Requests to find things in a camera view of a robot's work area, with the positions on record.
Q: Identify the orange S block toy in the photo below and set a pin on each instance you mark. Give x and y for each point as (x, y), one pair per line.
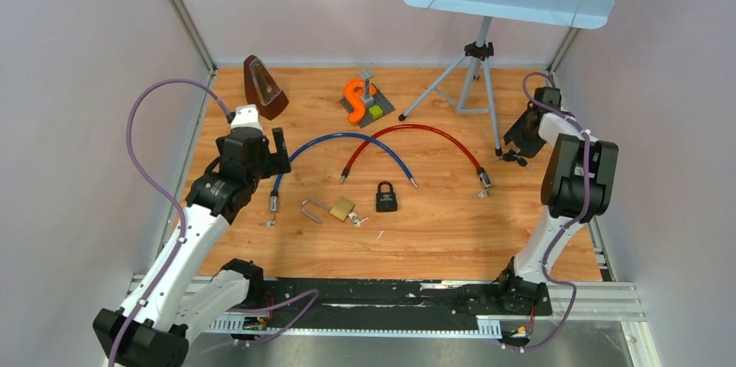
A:
(363, 101)

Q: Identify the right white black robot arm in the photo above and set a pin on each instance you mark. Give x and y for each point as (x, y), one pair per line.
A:
(576, 187)

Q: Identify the padlock silver keys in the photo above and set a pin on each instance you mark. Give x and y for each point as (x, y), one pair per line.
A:
(356, 220)

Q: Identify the black head key bunch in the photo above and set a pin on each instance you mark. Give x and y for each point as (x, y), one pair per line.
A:
(513, 156)

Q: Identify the brown wooden metronome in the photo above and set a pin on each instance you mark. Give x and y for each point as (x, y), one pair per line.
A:
(261, 89)

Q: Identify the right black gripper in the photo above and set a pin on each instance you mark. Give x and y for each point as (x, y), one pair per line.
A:
(528, 148)

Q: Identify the small black padlock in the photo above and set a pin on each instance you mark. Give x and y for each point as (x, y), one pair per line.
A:
(386, 198)

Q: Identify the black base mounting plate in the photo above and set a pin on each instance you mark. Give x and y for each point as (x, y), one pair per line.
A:
(389, 304)

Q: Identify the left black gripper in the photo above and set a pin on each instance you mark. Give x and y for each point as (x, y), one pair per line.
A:
(279, 159)

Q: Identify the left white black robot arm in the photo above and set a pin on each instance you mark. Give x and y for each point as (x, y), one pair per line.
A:
(156, 324)

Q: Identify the brass padlock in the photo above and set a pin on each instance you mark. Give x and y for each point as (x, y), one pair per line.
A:
(342, 210)

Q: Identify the red lock silver keys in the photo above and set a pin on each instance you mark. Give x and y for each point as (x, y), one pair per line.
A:
(483, 194)

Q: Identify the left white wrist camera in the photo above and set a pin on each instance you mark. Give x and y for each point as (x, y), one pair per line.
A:
(247, 116)

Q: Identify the red cable lock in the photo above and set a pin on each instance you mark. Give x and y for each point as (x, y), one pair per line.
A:
(481, 173)

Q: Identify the small silver key bunch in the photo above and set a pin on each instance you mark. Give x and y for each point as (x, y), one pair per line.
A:
(268, 223)

